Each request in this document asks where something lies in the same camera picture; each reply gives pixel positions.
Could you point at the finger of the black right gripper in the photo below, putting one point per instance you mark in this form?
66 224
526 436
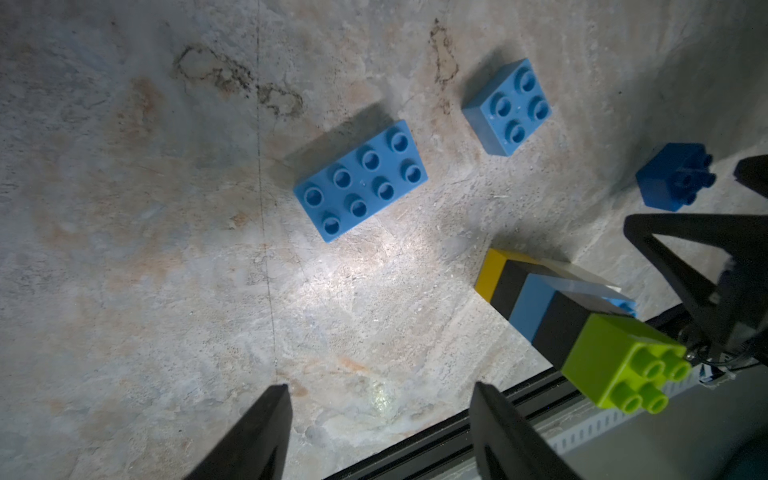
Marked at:
752 173
733 311

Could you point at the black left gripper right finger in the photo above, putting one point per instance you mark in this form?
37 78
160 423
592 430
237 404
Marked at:
505 445

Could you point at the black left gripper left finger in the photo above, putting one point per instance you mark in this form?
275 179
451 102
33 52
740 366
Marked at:
256 446

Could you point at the blue square lego brick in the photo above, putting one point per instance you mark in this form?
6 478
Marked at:
675 175

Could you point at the green lego brick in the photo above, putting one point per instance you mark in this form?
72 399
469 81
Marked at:
623 363

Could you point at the black lego brick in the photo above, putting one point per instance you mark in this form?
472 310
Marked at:
510 284
563 320

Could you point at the yellow lego brick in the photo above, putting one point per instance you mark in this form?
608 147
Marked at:
492 268

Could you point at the small blue lego brick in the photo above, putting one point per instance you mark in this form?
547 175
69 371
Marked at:
508 109

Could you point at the cream lego brick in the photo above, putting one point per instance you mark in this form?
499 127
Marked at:
579 273

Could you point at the blue long lego brick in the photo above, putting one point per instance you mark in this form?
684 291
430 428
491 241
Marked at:
538 290

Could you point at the white slotted cable duct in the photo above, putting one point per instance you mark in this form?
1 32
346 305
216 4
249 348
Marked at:
589 422

